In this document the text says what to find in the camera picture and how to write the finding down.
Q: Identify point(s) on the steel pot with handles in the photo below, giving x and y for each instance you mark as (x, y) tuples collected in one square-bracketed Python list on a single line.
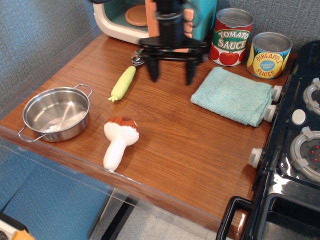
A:
[(57, 114)]

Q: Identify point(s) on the tomato sauce can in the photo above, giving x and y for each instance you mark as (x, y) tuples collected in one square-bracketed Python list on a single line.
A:
[(231, 32)]

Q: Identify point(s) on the black toy stove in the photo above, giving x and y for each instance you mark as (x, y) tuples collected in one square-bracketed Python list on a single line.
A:
[(286, 189)]

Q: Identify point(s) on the orange and black object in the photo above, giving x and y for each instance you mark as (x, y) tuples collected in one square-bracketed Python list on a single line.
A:
[(11, 229)]

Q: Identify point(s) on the pineapple slices can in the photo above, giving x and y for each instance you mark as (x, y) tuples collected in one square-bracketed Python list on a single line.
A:
[(268, 55)]

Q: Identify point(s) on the plush mushroom toy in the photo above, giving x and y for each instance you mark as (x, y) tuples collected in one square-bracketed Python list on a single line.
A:
[(121, 132)]

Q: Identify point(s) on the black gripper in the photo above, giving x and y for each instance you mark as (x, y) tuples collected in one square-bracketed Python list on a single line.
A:
[(182, 26)]

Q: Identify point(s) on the toy microwave teal and pink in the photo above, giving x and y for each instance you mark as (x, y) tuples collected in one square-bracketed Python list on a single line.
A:
[(132, 20)]

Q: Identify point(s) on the teal folded towel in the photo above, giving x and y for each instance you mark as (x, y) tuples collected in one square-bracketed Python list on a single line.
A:
[(234, 97)]

